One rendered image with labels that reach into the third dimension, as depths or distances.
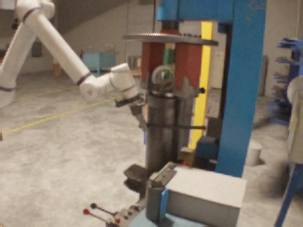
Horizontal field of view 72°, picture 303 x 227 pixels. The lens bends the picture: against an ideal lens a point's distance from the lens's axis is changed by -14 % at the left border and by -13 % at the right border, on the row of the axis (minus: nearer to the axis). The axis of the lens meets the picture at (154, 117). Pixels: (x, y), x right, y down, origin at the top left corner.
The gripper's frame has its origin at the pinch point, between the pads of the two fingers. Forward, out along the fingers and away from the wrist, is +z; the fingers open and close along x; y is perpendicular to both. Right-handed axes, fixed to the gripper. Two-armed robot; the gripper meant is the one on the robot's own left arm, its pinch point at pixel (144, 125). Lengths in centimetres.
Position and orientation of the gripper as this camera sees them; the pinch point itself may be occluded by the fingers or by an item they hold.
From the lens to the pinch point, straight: 127.0
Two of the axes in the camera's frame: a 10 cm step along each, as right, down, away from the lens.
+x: -0.4, -2.9, 9.6
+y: 9.3, -3.7, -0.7
